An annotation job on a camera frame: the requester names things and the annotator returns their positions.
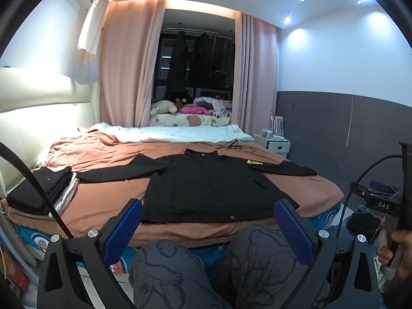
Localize printed window seat cushion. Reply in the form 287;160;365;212
151;113;233;128

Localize bed with brown sheet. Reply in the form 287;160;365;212
0;123;346;276

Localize black jacket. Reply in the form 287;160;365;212
76;148;319;224

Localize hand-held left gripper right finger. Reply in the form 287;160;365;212
274;199;382;309

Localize person's right hand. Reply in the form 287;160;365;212
378;217;412;280

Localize white nightstand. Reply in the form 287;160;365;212
252;132;291;162

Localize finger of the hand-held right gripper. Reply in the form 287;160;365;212
350;179;400;201

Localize cream padded headboard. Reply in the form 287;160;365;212
0;67;103;200

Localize person's grey printed pants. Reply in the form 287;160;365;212
129;223;333;309

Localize white quilt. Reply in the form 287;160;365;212
88;122;255;144

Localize pink curtain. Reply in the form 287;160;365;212
98;0;167;128
232;11;281;136

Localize orange box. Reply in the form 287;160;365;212
0;250;30;292

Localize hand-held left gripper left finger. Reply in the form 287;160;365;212
37;198;144;309

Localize black strap cable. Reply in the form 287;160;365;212
0;142;75;241

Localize thin black cable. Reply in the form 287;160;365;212
225;139;257;154

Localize dark hanging coat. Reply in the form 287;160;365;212
165;30;191;95

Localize cream plush toy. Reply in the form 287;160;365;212
151;99;178;115

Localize dark cloth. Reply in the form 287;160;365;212
348;205;381;243

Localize stack of folded clothes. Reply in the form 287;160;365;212
6;166;78;217

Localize pink cloth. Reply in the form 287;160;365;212
179;106;210;116

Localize black plush toy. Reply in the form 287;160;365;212
165;91;194;107

